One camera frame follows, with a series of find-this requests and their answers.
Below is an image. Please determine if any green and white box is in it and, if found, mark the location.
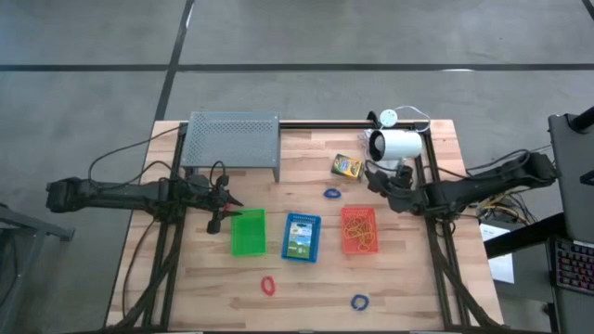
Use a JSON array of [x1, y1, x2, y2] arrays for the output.
[[286, 221, 315, 260]]

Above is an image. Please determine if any yellow cable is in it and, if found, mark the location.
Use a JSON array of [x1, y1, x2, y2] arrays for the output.
[[477, 194, 516, 220]]

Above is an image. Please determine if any white paper sheet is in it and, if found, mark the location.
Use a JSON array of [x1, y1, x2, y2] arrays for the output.
[[479, 222, 516, 285]]

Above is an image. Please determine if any green plastic basket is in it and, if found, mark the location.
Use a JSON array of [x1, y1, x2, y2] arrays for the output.
[[230, 207, 269, 258]]

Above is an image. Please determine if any blue plastic basket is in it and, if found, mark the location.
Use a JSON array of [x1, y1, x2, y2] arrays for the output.
[[280, 212, 323, 264]]

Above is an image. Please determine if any yellow crayon box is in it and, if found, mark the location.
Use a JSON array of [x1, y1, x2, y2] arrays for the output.
[[330, 153, 366, 181]]

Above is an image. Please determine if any black desk beam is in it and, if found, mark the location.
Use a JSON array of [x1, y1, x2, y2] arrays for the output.
[[484, 212, 566, 260]]

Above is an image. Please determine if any orange plastic basket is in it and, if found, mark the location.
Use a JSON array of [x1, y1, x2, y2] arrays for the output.
[[340, 206, 380, 255]]

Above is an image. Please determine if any black pole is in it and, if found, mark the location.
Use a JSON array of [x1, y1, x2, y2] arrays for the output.
[[568, 105, 594, 135]]

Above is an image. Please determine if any grey metal stand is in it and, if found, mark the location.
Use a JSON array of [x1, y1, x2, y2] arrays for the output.
[[0, 202, 76, 334]]

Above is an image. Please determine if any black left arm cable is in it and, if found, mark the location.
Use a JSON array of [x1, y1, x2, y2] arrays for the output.
[[86, 124, 231, 187]]

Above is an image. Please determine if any grey perforated metal shelf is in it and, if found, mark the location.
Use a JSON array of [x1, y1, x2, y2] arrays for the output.
[[179, 110, 282, 184]]

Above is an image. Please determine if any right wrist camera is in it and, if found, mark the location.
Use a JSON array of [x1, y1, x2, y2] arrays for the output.
[[396, 162, 415, 185]]

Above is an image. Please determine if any grey laptop backlit keyboard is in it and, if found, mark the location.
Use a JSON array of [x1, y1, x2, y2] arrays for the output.
[[547, 113, 594, 298]]

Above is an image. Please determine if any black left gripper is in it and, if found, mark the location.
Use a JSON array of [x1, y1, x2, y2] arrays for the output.
[[194, 185, 244, 236]]

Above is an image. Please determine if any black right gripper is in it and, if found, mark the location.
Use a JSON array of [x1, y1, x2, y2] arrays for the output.
[[365, 167, 426, 215]]

